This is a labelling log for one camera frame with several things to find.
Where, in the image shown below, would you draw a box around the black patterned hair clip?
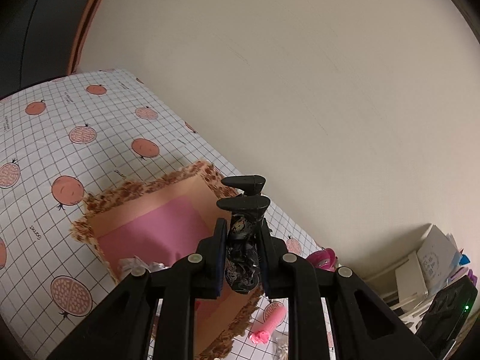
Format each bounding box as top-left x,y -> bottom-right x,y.
216,175 -> 270,294

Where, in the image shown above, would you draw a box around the magenta plastic object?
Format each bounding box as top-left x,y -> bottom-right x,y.
307,248 -> 337,272

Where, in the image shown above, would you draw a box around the pink hair comb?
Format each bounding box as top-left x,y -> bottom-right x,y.
249,301 -> 287,345

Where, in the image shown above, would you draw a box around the floral lace storage box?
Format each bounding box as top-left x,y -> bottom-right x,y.
70,160 -> 263,359

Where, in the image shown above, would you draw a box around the white paper stack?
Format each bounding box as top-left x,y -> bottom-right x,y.
364,224 -> 478,332

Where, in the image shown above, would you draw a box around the pomegranate grid tablecloth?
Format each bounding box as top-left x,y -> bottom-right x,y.
0,67 -> 339,360

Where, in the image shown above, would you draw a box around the black electronic device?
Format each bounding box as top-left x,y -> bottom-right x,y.
416,275 -> 478,359

